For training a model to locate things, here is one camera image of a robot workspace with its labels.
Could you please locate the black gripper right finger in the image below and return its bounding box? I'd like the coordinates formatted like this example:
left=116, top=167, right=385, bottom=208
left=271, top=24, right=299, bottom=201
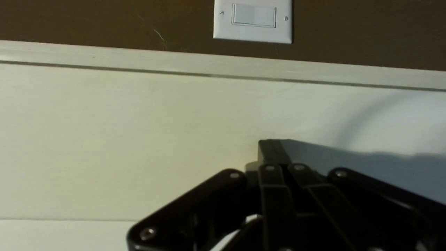
left=283, top=138, right=446, bottom=251

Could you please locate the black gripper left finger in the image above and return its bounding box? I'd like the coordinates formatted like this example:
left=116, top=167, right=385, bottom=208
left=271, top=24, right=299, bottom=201
left=126, top=138, right=296, bottom=251

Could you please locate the white wall light switch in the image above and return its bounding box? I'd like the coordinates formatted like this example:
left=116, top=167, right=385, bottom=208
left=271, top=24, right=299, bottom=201
left=212, top=0, right=294, bottom=46

